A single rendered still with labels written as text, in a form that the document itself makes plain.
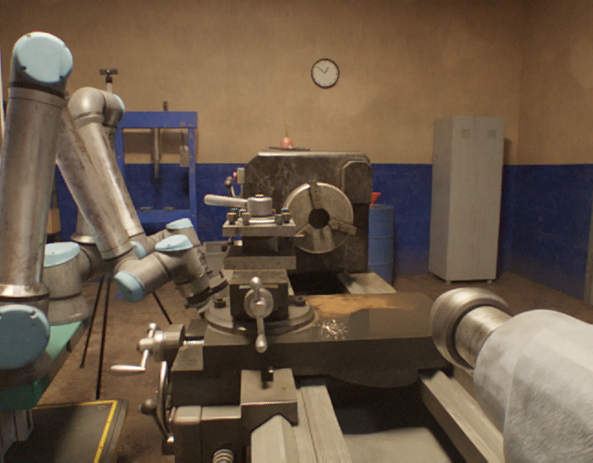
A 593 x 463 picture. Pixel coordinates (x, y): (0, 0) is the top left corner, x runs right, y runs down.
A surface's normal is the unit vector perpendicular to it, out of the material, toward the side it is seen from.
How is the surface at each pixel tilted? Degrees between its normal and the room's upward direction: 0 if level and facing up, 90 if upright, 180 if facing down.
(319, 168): 90
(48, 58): 83
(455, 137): 90
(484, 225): 90
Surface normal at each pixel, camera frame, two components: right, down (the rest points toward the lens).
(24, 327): 0.59, 0.19
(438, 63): 0.11, 0.14
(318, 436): 0.00, -0.99
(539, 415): -0.99, -0.06
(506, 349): -0.77, -0.62
